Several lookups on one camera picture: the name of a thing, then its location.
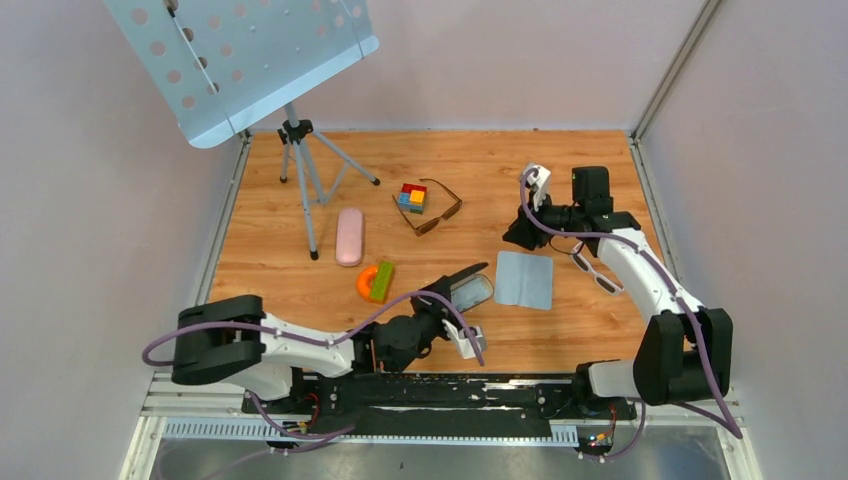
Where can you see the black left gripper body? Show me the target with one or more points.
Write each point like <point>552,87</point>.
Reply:
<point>431,312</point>

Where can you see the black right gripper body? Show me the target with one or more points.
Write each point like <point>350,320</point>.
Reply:
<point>536,236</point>

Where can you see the black glasses case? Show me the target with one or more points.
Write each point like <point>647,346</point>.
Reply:
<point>466,288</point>

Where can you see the brown frame sunglasses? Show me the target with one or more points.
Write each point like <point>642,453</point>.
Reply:
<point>422,224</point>

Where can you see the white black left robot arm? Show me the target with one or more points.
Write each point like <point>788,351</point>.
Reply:
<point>236,341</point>

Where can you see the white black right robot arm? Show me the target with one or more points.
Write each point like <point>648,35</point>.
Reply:
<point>685,352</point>

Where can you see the right blue cleaning cloth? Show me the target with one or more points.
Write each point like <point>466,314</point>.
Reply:
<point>524,280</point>

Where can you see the green toy brick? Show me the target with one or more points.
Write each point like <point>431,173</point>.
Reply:
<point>381,282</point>

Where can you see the colourful toy brick cube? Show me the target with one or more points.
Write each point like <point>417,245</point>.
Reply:
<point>412,198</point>

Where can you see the pink glasses case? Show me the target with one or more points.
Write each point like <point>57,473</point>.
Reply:
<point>350,234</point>

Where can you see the perforated music stand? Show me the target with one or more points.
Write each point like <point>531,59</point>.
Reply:
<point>223,66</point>

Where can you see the white frame sunglasses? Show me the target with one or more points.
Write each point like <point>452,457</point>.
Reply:
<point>604,282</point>

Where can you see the orange ring toy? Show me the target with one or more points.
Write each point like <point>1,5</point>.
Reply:
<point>363,282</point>

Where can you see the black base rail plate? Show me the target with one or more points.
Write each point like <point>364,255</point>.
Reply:
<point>446,406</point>

